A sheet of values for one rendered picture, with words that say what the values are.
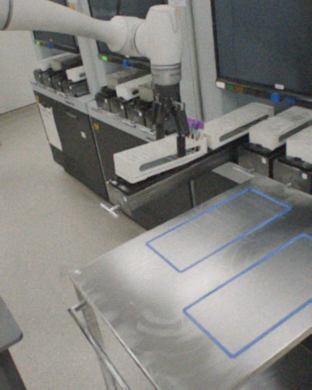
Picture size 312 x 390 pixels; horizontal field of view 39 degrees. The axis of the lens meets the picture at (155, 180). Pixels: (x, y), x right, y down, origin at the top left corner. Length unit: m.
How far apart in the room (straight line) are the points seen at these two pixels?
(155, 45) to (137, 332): 0.77
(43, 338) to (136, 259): 1.15
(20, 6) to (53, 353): 1.43
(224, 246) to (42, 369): 1.17
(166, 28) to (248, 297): 0.74
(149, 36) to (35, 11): 0.36
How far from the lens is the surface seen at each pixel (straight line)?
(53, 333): 2.10
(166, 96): 1.30
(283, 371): 1.46
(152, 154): 1.32
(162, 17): 1.26
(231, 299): 0.89
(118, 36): 1.35
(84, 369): 1.92
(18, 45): 4.82
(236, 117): 1.56
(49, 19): 1.07
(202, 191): 1.74
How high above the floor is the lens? 1.45
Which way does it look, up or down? 29 degrees down
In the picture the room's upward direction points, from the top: 10 degrees counter-clockwise
